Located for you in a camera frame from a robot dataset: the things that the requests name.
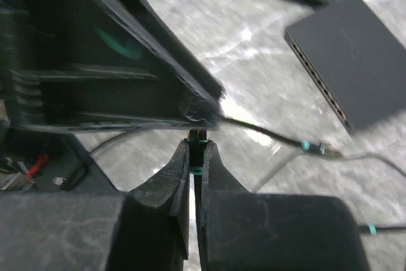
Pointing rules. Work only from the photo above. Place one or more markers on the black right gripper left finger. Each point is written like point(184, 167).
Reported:
point(144, 229)

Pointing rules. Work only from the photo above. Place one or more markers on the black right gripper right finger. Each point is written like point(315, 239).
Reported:
point(240, 230)

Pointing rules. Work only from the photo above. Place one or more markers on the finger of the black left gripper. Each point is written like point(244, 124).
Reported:
point(83, 97)
point(139, 19)

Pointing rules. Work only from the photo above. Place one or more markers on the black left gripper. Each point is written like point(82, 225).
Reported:
point(24, 52)

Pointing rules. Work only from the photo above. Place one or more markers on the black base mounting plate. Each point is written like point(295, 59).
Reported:
point(52, 162)

